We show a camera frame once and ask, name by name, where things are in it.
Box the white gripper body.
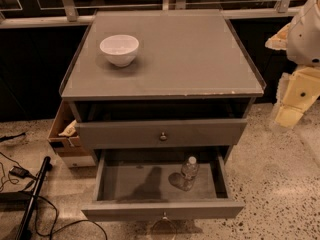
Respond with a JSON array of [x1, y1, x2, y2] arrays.
[[286, 0, 320, 67]]

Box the metal middle drawer knob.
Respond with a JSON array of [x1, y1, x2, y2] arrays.
[[162, 212, 168, 219]]

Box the black pole on floor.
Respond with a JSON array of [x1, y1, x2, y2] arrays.
[[15, 156, 52, 240]]

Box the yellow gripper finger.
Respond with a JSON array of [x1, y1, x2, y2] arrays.
[[265, 23, 290, 51], [274, 66, 320, 128]]

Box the black power adapter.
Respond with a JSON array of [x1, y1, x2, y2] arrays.
[[9, 166, 29, 179]]

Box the black floor cable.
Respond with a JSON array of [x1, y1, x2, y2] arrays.
[[0, 150, 108, 240]]

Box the round metal top knob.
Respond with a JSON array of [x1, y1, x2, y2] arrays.
[[159, 132, 167, 141]]

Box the grey drawer cabinet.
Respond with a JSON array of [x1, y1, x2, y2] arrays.
[[58, 9, 267, 222]]

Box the metal window railing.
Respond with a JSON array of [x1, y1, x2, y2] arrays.
[[0, 0, 307, 28]]

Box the clear plastic water bottle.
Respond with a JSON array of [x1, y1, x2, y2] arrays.
[[181, 156, 199, 180]]

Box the grey middle drawer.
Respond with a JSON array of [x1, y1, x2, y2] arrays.
[[82, 148, 244, 221]]

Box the grey top drawer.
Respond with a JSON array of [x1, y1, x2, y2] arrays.
[[76, 119, 247, 149]]

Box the grey drawer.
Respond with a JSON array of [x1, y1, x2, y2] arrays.
[[76, 119, 247, 149], [82, 148, 244, 221]]

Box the white ceramic bowl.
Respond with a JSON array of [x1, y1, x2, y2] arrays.
[[99, 35, 140, 67]]

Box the open cardboard box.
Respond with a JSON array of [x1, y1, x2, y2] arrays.
[[48, 101, 95, 168]]

